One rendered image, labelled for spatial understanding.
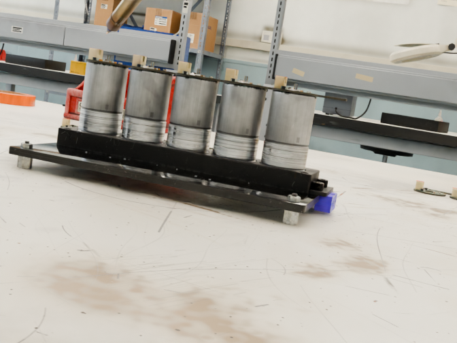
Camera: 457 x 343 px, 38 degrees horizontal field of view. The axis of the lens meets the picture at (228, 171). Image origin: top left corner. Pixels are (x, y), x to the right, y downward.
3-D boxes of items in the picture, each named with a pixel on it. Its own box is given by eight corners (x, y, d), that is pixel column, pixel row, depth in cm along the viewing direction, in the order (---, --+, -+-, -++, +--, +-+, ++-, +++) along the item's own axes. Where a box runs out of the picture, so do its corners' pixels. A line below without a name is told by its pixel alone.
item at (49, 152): (324, 207, 37) (327, 188, 37) (301, 229, 30) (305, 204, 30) (74, 158, 41) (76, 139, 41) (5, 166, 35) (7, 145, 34)
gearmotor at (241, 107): (246, 179, 35) (262, 84, 35) (203, 170, 36) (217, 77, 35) (258, 175, 38) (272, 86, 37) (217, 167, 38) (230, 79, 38)
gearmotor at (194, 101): (198, 169, 36) (211, 75, 35) (156, 161, 37) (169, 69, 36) (211, 166, 38) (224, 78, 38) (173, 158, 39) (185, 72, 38)
